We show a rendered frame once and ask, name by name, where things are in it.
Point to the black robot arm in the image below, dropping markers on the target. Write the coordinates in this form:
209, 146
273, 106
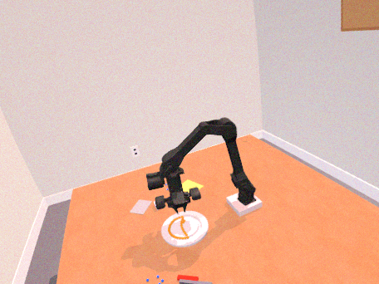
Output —
170, 169

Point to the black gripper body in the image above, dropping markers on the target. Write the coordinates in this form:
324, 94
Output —
160, 201

